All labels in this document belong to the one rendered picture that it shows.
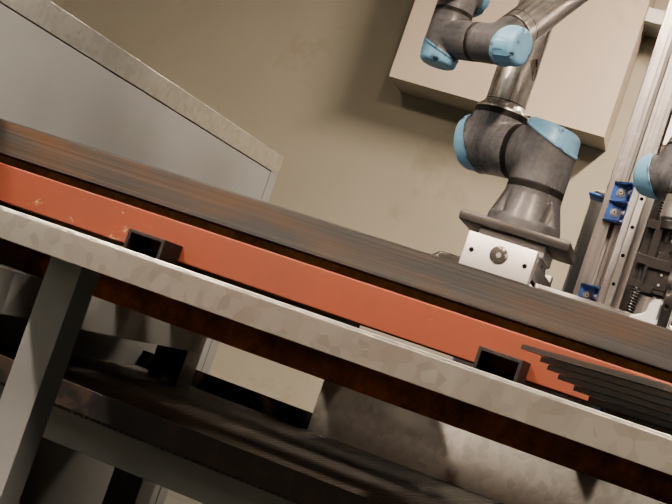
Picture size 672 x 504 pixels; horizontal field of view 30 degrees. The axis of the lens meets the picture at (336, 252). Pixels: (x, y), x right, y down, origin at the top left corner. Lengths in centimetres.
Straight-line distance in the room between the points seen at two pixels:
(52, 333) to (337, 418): 100
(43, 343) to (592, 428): 60
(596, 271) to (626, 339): 129
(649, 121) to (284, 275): 138
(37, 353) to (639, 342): 64
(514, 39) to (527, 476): 78
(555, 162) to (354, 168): 327
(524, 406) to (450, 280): 38
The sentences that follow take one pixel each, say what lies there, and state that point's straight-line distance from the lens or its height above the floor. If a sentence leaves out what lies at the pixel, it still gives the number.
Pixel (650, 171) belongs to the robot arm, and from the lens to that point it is 218.
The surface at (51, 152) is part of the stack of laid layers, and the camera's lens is 164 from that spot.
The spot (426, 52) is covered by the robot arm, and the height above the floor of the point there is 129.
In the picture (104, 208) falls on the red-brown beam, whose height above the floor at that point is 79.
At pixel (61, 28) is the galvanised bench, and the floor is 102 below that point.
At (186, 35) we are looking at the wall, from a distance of 614.
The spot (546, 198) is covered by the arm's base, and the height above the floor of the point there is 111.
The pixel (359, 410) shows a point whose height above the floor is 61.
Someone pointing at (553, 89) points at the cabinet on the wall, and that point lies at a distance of 539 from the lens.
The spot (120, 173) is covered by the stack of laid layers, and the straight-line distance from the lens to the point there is 159.
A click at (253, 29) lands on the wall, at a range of 603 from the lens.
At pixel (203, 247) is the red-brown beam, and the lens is 152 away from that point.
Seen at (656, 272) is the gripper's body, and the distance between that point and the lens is 199.
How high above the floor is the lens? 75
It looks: 3 degrees up
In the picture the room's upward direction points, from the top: 19 degrees clockwise
